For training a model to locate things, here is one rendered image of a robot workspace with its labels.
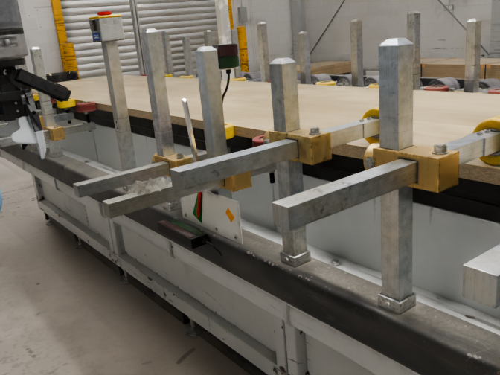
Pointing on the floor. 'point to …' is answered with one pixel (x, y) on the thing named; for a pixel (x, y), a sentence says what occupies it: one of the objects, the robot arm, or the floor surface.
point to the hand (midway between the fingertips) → (36, 154)
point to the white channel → (223, 28)
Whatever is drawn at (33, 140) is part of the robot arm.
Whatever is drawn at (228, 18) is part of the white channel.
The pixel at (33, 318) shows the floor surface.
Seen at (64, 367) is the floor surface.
